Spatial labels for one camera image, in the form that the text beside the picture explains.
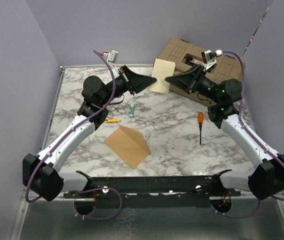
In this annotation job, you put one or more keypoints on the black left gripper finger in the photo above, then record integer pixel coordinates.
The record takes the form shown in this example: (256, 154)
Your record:
(128, 74)
(142, 82)

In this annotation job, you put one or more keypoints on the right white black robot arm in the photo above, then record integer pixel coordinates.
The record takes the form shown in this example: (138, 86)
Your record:
(267, 179)

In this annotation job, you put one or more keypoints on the metal sheet front shelf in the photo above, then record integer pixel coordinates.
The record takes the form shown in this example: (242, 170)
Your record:
(58, 221)

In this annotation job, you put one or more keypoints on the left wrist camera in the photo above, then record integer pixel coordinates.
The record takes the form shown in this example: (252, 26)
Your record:
(111, 56)

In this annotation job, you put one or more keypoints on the tan plastic tool case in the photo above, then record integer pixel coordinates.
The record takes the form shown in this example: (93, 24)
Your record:
(185, 54)

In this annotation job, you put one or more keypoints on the cream paper letter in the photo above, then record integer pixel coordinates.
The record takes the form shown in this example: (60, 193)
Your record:
(161, 70)

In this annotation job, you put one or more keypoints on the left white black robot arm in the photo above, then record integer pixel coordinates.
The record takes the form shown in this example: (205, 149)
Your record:
(41, 172)

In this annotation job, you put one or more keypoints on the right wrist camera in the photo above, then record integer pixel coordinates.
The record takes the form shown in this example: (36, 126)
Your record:
(209, 58)

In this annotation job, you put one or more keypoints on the green white glue stick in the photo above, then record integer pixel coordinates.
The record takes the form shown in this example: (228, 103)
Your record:
(132, 109)

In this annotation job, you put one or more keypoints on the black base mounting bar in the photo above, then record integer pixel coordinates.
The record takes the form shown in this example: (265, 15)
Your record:
(153, 192)

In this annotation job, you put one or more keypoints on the yellow utility knife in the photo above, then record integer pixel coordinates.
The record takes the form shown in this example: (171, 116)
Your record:
(112, 121)

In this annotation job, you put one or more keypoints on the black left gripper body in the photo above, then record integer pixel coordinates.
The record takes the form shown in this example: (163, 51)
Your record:
(125, 79)

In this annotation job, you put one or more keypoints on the brown paper envelope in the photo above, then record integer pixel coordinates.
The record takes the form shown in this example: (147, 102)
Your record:
(129, 145)

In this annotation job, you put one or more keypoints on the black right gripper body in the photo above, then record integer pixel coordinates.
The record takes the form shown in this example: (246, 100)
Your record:
(204, 85)

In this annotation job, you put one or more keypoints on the orange handled screwdriver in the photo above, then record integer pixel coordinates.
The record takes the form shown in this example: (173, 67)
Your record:
(200, 122)

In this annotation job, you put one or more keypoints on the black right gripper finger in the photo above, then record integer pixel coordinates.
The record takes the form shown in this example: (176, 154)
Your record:
(192, 71)
(181, 82)

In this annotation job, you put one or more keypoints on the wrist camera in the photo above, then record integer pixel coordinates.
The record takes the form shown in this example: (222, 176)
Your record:
(209, 58)
(111, 56)

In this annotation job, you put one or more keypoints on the aluminium table frame rail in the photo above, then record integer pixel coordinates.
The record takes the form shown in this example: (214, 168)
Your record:
(49, 189)

